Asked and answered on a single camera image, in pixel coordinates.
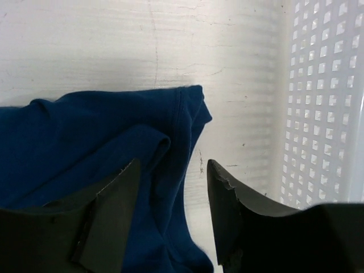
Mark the white plastic basket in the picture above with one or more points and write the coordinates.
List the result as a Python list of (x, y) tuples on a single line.
[(322, 152)]

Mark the blue printed t shirt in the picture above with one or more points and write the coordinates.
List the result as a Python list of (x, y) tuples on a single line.
[(50, 149)]

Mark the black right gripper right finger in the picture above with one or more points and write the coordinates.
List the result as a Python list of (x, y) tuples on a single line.
[(254, 233)]

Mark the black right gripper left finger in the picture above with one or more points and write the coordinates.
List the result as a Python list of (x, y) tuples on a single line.
[(86, 231)]

